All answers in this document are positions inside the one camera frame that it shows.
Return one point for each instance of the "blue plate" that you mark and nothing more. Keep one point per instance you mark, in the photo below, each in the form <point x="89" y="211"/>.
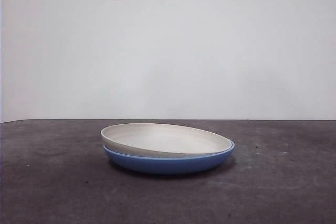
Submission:
<point x="168" y="165"/>

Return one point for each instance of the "white plate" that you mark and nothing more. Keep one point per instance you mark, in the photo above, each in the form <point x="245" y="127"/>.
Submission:
<point x="162" y="137"/>

